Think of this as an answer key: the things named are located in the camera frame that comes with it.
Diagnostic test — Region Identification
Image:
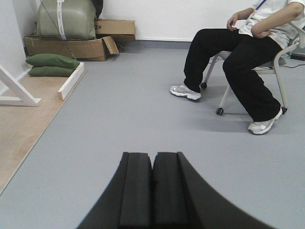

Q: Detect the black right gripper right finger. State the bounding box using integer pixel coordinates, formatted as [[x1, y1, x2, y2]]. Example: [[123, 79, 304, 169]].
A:
[[153, 152, 270, 229]]

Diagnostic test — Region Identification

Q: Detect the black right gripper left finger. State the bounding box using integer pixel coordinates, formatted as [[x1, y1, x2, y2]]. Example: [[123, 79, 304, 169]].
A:
[[78, 152, 152, 229]]

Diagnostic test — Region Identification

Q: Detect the plywood floor board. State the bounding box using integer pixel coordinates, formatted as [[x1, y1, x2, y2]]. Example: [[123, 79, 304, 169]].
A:
[[0, 75, 67, 190]]

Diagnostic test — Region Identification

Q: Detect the open flat cardboard box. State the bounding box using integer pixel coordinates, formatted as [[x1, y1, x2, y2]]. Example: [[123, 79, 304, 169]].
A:
[[24, 36, 119, 61]]

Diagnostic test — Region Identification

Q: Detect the lower green cushion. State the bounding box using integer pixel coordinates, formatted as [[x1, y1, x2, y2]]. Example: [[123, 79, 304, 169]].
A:
[[28, 66, 74, 77]]

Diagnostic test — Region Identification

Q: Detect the green cushion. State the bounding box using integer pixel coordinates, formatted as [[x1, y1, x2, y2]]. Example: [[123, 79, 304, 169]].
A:
[[28, 66, 74, 77], [26, 53, 80, 69]]

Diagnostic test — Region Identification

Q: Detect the upper green cushion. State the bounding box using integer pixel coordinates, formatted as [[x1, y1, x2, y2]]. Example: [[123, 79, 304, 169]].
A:
[[26, 53, 80, 69]]

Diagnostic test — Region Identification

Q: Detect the labelled closed cardboard box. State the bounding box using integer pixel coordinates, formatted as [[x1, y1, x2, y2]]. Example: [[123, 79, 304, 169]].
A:
[[95, 19, 136, 42]]

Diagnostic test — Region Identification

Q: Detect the seated person in white shirt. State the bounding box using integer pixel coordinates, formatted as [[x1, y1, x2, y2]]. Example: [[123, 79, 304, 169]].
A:
[[170, 0, 305, 135]]

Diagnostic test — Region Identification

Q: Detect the large olive green sack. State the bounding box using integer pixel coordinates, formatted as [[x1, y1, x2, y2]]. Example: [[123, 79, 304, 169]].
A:
[[33, 0, 96, 41]]

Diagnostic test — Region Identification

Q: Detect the grey wheeled office chair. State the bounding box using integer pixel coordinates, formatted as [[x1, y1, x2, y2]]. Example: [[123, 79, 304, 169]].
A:
[[200, 23, 305, 114]]

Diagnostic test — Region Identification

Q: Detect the white wooden floor rail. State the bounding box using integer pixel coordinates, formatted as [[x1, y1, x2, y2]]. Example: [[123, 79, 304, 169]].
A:
[[58, 62, 85, 101]]

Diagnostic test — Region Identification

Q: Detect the white wooden door frame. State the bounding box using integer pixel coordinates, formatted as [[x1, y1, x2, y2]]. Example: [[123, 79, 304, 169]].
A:
[[0, 65, 41, 106]]

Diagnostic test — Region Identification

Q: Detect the thin dark hanging cord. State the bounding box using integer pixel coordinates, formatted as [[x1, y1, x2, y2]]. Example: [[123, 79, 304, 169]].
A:
[[40, 0, 77, 60]]

